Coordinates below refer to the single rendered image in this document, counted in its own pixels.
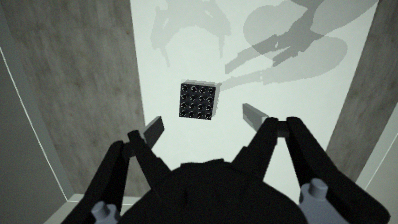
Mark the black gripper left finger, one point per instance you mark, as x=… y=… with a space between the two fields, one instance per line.
x=102 y=201

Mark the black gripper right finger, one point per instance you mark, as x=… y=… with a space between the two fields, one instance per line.
x=327 y=196

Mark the black knob box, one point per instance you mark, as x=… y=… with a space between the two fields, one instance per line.
x=197 y=101

